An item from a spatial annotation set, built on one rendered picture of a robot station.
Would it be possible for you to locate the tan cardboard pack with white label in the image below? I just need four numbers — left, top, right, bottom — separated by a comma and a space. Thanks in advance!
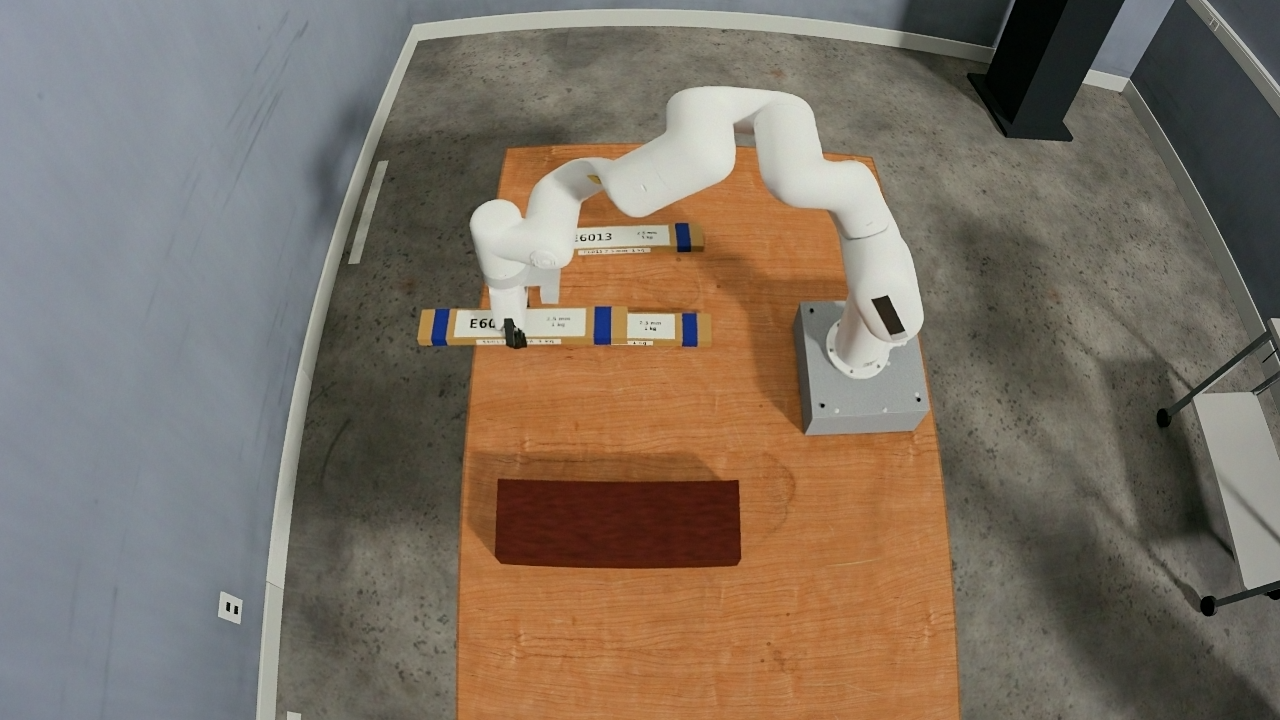
573, 223, 704, 256
611, 313, 712, 347
417, 306, 628, 346

